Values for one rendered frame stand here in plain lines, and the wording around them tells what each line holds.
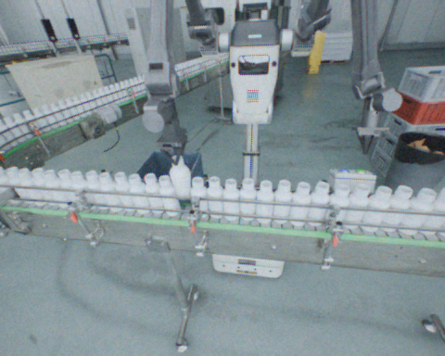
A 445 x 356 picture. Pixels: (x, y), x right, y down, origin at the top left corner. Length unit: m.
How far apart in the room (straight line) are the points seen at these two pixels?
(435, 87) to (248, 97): 1.97
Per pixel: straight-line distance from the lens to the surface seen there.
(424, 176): 2.60
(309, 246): 0.90
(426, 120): 2.97
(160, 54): 0.66
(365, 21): 0.84
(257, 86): 1.19
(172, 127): 0.67
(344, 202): 0.80
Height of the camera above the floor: 1.62
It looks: 36 degrees down
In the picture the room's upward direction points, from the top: 4 degrees counter-clockwise
